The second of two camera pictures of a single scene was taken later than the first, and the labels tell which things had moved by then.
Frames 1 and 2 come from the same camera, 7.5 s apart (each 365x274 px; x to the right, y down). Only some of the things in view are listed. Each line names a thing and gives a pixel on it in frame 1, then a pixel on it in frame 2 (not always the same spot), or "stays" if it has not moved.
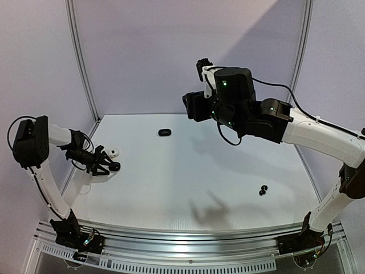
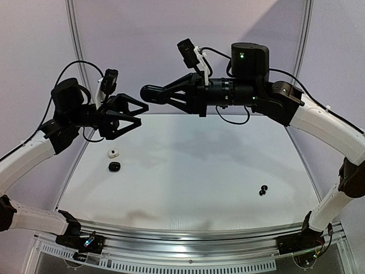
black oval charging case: [165, 132] → [153, 93]
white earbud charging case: [113, 153] stays
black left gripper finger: [103, 161] → [122, 106]
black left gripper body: [94, 161] → [110, 103]
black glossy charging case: [114, 166] stays
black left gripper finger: [105, 172] → [122, 116]
